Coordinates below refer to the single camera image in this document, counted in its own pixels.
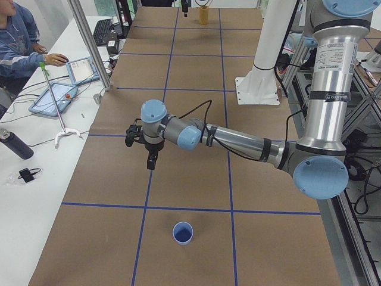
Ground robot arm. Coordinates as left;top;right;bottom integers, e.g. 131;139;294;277
138;1;380;200

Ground white pedestal column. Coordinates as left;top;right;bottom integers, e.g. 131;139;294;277
235;0;298;105

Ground tan wooden cup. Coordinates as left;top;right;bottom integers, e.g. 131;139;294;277
199;6;209;25

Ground reacher grabber tool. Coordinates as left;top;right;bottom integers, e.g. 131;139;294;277
39;62;83;150

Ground blue tablet upright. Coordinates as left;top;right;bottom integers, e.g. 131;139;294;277
65;57;99;86

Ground aluminium frame post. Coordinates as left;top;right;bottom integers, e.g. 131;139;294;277
67;0;111;91

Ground person's hand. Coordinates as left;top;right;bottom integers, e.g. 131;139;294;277
45;54;68;67

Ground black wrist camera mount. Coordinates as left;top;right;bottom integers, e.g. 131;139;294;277
124;118;145;147

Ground black keyboard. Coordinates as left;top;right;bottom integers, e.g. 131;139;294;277
93;18;112;46

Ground small black device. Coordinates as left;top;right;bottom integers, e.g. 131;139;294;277
18;168;41;183

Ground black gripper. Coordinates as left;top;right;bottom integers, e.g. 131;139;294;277
145;141;164;170

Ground blue plastic cup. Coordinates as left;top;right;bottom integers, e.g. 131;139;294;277
172;221;193;245

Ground dark water bottle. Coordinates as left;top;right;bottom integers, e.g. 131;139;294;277
1;128;34;160

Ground person in blue hoodie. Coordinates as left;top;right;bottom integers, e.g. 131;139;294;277
0;0;69;120

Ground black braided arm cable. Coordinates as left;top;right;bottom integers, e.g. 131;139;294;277
178;100;309;163

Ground blue teach pendant tablet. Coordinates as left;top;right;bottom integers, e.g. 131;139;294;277
28;82;79;118

